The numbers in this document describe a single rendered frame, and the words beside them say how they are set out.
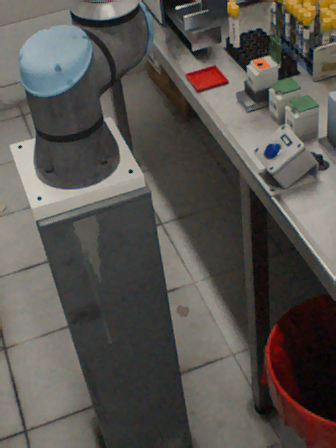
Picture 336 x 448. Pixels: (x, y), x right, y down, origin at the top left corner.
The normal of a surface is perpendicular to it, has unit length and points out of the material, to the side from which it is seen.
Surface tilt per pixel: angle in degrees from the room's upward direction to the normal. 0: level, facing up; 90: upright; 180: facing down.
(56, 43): 7
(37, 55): 7
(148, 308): 90
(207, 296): 0
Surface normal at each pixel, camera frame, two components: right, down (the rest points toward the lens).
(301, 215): -0.11, -0.73
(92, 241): 0.34, 0.61
